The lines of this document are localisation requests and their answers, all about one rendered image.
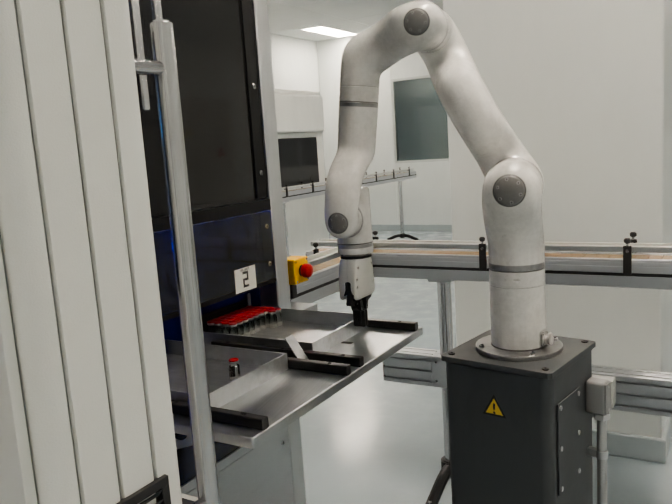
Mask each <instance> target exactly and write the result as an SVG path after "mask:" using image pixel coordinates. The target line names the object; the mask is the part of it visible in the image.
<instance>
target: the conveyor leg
mask: <svg viewBox="0 0 672 504"><path fill-rule="evenodd" d="M453 281H455V280H432V279H428V282H437V295H438V317H439V340H440V355H442V354H444V353H445V352H447V351H449V350H451V349H453V348H454V346H453V322H452V298H451V282H453ZM442 407H443V430H444V452H445V459H446V460H448V461H450V444H449V421H448V398H447V388H442Z"/></svg>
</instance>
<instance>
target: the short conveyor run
mask: <svg viewBox="0 0 672 504"><path fill-rule="evenodd" d="M313 246H314V247H315V249H314V250H313V253H314V254H313V255H310V256H307V259H308V263H309V264H311V265H312V267H313V274H312V276H311V277H309V280H308V281H305V282H302V283H300V284H297V285H289V288H290V296H291V302H301V303H313V302H315V301H317V300H320V299H322V298H324V297H327V296H329V295H331V294H334V293H336V292H338V291H339V266H340V259H341V258H340V256H341V255H340V254H338V247H335V248H332V249H329V250H325V251H322V252H319V249H317V247H318V246H319V244H318V242H314V243H313Z"/></svg>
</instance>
